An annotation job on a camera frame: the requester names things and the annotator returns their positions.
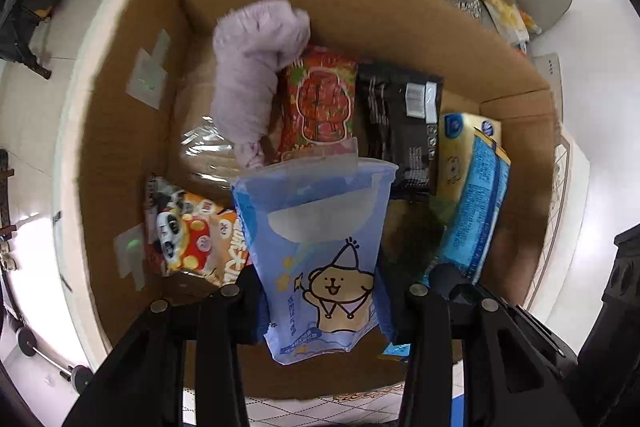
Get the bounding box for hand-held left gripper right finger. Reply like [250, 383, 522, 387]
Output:
[377, 262, 581, 427]

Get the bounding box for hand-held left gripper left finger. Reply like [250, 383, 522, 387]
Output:
[65, 277, 271, 427]

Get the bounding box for orange panda snack packet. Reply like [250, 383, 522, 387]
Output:
[145, 174, 251, 288]

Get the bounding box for blue wet wipes pack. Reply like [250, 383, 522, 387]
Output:
[231, 137, 399, 365]

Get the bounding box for long blue packet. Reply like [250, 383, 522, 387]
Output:
[422, 129, 512, 285]

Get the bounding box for yellow tissue pack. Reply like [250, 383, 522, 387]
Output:
[437, 112, 502, 198]

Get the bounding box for black snack packet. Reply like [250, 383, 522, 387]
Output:
[356, 62, 445, 198]

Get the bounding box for cardboard box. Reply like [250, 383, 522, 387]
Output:
[75, 0, 558, 400]

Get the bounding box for red snack packet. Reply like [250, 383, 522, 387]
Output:
[277, 47, 360, 162]

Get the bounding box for floral diamond pattern tablecloth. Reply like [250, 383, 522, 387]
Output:
[182, 127, 591, 427]

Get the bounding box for white panel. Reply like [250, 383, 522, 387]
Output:
[532, 52, 562, 88]

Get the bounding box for yellow plastic bag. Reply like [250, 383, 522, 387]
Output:
[477, 0, 531, 44]

